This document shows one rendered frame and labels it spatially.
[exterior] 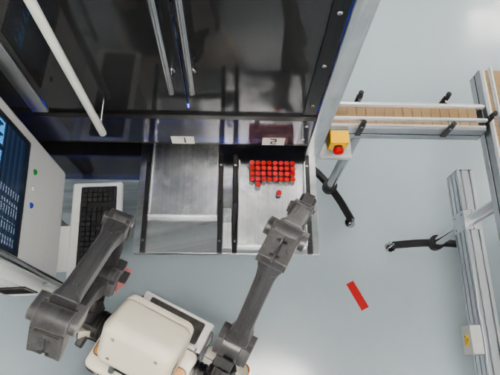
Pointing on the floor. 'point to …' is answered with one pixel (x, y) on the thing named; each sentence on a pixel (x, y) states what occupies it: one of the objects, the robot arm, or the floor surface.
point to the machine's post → (341, 71)
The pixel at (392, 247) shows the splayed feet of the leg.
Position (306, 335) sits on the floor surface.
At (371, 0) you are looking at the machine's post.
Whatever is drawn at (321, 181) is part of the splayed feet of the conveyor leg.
